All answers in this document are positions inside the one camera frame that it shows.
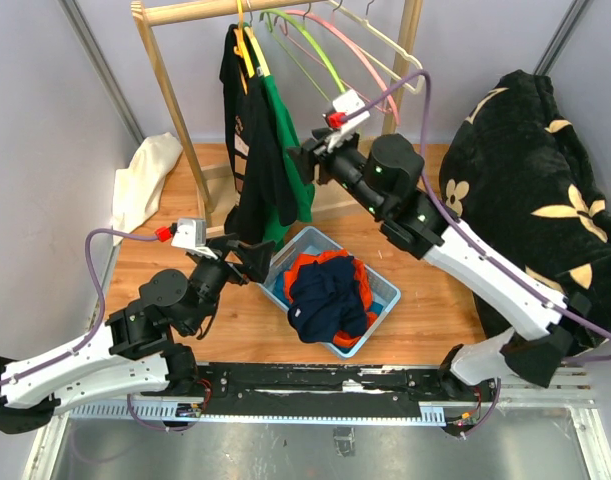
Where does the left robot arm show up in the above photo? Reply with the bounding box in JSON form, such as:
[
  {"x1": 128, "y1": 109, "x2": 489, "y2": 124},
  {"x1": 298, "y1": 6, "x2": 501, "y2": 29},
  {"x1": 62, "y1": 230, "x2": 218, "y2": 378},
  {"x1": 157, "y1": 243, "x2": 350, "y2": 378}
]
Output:
[{"x1": 0, "y1": 228, "x2": 275, "y2": 434}]

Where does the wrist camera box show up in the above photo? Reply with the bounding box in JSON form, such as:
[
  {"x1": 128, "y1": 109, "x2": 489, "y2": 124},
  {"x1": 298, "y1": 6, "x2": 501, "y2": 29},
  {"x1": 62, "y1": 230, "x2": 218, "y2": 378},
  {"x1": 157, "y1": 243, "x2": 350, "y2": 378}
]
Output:
[
  {"x1": 155, "y1": 218, "x2": 212, "y2": 257},
  {"x1": 324, "y1": 89, "x2": 370, "y2": 153}
]

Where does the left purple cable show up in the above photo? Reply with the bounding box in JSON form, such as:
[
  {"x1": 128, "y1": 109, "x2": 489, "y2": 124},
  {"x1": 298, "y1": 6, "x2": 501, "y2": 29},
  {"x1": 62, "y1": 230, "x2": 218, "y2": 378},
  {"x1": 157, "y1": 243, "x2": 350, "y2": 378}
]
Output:
[{"x1": 0, "y1": 227, "x2": 206, "y2": 434}]

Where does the pale yellow hanger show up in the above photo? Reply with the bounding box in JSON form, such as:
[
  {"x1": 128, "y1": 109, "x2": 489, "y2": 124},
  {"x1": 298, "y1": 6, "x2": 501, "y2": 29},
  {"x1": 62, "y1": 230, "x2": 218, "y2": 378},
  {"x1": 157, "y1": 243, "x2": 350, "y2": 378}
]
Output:
[{"x1": 243, "y1": 23, "x2": 271, "y2": 78}]

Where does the pink plastic hanger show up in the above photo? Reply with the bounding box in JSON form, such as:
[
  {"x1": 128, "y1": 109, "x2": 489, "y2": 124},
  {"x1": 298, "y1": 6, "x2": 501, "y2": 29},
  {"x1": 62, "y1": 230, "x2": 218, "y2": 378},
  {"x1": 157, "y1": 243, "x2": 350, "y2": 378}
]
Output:
[{"x1": 278, "y1": 8, "x2": 402, "y2": 126}]

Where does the navy blue t shirt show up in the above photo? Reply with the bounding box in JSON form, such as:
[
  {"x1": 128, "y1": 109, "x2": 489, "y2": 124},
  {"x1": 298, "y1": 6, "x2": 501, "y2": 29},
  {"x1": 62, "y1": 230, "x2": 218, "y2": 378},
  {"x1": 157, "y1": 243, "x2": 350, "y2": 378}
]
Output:
[{"x1": 286, "y1": 255, "x2": 371, "y2": 344}]

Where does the black printed t shirt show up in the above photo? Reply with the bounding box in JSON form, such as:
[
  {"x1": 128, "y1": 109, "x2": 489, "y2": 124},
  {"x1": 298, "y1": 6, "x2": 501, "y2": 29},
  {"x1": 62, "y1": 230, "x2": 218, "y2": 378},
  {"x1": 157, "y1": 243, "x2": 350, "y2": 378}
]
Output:
[{"x1": 219, "y1": 24, "x2": 297, "y2": 248}]

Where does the green t shirt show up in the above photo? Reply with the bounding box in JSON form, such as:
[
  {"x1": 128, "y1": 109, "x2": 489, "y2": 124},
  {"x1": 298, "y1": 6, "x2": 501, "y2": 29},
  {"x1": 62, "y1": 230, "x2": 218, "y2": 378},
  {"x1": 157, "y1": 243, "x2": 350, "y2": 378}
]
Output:
[{"x1": 262, "y1": 75, "x2": 315, "y2": 251}]

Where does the wooden clothes rack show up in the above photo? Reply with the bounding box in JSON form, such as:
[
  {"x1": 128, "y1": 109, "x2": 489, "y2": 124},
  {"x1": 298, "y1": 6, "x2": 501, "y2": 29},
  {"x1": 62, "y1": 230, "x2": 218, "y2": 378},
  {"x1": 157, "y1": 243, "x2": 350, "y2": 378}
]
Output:
[{"x1": 131, "y1": 0, "x2": 423, "y2": 234}]

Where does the purple cable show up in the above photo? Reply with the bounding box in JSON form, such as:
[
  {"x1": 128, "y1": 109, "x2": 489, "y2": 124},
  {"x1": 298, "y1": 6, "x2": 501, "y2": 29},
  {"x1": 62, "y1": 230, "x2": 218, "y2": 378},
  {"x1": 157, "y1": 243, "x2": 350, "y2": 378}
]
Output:
[
  {"x1": 0, "y1": 227, "x2": 206, "y2": 434},
  {"x1": 344, "y1": 69, "x2": 611, "y2": 441}
]

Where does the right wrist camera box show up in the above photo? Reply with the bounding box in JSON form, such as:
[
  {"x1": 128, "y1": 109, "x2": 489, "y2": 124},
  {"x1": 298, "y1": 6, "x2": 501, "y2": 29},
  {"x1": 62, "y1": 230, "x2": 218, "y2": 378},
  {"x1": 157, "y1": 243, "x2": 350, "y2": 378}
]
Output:
[{"x1": 324, "y1": 89, "x2": 370, "y2": 153}]

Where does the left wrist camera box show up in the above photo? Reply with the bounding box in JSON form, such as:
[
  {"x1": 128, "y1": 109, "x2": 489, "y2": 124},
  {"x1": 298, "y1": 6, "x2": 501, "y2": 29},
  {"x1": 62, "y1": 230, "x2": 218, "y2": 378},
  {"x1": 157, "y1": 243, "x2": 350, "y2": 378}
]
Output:
[{"x1": 155, "y1": 218, "x2": 212, "y2": 257}]

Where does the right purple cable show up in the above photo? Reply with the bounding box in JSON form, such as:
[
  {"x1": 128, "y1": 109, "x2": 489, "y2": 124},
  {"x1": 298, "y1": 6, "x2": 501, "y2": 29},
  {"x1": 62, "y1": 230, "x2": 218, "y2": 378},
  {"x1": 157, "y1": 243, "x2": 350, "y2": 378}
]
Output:
[{"x1": 344, "y1": 69, "x2": 611, "y2": 441}]

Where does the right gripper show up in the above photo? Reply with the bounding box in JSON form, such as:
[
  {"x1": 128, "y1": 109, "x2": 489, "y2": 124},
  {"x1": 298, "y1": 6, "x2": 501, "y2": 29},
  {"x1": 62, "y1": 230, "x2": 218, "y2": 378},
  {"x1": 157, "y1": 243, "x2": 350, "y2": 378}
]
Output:
[{"x1": 285, "y1": 125, "x2": 386, "y2": 218}]

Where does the aluminium rail frame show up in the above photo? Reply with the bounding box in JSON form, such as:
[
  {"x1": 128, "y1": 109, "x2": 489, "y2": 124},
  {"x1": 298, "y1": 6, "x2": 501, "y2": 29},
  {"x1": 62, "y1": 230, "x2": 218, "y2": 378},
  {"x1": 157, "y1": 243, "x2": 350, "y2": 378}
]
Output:
[{"x1": 25, "y1": 366, "x2": 611, "y2": 479}]

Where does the lime green hanger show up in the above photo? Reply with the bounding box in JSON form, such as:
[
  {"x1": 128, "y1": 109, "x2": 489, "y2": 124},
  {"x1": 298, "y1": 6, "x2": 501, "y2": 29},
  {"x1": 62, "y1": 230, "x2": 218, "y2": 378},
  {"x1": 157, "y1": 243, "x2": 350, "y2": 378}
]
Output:
[{"x1": 259, "y1": 9, "x2": 347, "y2": 102}]

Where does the white plastic hanger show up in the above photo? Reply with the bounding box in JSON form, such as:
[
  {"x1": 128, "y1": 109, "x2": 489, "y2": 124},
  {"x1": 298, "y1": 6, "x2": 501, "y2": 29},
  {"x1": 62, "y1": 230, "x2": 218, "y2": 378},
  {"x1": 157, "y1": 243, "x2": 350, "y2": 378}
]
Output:
[{"x1": 326, "y1": 0, "x2": 426, "y2": 95}]

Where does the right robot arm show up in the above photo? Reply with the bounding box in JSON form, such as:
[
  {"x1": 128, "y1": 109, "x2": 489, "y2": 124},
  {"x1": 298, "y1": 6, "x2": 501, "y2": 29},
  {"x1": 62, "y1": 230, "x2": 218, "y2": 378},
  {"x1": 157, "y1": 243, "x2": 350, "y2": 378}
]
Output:
[{"x1": 287, "y1": 129, "x2": 589, "y2": 400}]

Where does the cream white cloth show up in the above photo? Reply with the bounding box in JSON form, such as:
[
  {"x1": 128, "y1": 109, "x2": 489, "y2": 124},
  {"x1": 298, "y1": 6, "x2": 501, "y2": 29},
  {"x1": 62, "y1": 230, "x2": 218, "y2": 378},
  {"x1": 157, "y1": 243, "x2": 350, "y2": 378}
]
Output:
[{"x1": 112, "y1": 132, "x2": 183, "y2": 233}]

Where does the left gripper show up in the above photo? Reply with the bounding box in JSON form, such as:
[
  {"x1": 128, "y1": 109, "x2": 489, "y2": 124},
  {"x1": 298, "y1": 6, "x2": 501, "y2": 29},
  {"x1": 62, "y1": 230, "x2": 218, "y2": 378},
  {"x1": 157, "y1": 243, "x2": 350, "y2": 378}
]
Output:
[{"x1": 187, "y1": 234, "x2": 277, "y2": 333}]

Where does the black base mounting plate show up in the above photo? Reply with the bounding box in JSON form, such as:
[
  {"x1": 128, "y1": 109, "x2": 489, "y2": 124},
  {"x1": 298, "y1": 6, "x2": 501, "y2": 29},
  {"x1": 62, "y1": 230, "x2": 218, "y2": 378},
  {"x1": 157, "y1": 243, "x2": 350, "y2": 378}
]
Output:
[{"x1": 140, "y1": 360, "x2": 499, "y2": 420}]

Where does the black floral blanket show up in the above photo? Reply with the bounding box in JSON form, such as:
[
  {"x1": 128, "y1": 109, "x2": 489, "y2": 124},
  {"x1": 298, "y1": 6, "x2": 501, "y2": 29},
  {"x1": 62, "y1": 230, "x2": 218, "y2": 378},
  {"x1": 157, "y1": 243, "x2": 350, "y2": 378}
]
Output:
[{"x1": 439, "y1": 70, "x2": 611, "y2": 333}]

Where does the orange t shirt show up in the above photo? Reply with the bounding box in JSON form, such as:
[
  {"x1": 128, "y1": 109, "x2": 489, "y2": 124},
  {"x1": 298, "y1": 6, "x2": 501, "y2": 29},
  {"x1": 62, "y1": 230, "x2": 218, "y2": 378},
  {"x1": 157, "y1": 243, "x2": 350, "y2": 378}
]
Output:
[{"x1": 282, "y1": 249, "x2": 380, "y2": 350}]

